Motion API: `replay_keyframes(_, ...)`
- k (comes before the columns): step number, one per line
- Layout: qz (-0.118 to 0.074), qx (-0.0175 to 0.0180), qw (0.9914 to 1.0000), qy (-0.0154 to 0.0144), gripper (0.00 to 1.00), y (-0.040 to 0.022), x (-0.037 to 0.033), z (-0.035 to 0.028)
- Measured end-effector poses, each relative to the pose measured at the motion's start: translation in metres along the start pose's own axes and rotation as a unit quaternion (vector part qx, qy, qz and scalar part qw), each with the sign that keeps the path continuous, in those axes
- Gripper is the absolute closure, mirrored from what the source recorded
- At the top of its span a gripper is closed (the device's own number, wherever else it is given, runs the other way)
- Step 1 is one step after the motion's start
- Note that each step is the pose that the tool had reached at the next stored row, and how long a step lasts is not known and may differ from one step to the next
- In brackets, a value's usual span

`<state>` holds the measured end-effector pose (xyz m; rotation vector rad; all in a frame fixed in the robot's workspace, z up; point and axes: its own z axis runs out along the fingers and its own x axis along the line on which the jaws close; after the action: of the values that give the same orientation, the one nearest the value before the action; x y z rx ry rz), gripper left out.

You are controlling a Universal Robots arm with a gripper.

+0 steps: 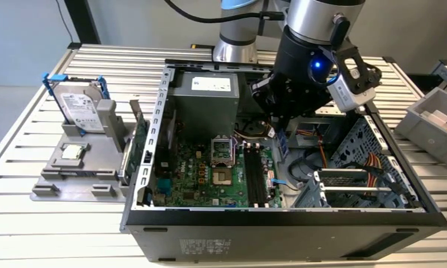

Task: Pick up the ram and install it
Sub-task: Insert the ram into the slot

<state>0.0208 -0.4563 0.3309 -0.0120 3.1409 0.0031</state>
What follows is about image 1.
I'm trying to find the metal drive cage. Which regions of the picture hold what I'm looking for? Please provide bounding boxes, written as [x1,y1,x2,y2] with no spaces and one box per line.
[283,71,361,146]

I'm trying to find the round black fan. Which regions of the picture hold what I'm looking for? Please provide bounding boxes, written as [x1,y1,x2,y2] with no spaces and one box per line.
[238,118,273,139]

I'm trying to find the grey power supply unit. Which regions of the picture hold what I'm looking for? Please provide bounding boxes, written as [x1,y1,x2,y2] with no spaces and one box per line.
[170,71,242,137]

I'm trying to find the metal socket cover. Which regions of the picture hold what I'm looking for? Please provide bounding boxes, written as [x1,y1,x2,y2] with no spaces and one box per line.
[210,135,235,166]

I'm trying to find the CPU socket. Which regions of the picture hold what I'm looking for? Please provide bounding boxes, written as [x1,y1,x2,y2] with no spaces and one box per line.
[213,166,235,185]

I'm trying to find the metal disk bay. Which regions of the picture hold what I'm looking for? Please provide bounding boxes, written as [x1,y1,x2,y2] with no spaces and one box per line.
[294,167,422,209]

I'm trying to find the white block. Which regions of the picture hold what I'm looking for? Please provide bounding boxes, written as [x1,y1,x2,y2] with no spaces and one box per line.
[421,110,447,123]

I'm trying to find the grey plastic bin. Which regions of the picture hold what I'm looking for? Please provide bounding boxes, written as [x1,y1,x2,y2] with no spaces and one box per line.
[394,86,447,167]

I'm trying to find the green motherboard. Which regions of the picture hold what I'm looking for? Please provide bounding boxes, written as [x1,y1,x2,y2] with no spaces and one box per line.
[152,116,285,209]

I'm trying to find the green graphics card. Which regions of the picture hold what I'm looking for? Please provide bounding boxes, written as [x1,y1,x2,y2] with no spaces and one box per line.
[120,96,152,186]

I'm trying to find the black open PC case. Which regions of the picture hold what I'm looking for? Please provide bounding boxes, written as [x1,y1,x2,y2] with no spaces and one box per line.
[119,58,447,263]

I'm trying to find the grey parts rack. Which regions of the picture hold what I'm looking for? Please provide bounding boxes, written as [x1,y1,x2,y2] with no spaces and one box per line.
[30,100,135,203]

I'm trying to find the hard disk in blue carrier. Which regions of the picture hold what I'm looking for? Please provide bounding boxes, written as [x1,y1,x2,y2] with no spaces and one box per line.
[40,73,111,137]

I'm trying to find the silver CPU chip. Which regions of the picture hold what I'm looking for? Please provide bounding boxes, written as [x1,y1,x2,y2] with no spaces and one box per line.
[62,145,86,160]

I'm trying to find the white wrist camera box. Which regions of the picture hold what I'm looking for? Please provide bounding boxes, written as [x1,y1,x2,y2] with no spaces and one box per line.
[327,65,378,113]

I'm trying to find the orange wire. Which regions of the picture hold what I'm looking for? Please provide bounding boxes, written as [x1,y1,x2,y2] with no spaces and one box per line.
[318,138,330,170]

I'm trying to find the thin wire locking lever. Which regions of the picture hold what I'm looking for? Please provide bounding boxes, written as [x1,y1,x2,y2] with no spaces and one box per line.
[231,138,241,165]

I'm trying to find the blue data cable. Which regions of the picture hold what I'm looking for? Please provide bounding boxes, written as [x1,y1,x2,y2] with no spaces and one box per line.
[270,156,317,193]

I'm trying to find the red yellow wire bundle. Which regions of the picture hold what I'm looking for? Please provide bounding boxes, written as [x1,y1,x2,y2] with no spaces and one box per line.
[363,152,385,188]

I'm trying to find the thick black cable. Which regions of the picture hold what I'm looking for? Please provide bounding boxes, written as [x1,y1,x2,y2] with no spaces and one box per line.
[163,0,285,23]

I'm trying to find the black frame post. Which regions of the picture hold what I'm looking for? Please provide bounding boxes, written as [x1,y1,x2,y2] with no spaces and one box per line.
[66,0,102,45]

